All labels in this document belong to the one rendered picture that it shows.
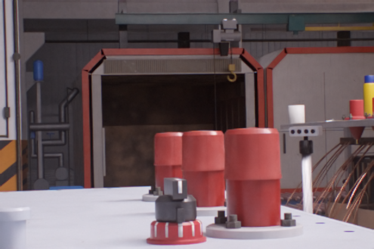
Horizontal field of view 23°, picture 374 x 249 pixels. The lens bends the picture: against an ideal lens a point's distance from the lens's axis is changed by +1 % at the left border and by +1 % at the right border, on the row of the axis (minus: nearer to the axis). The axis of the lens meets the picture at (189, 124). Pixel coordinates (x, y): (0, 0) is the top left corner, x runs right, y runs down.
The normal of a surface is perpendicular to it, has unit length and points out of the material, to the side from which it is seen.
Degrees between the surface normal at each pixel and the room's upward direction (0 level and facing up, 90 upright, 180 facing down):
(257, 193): 91
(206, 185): 91
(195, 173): 90
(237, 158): 89
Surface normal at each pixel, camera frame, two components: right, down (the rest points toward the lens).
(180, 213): 0.18, -0.02
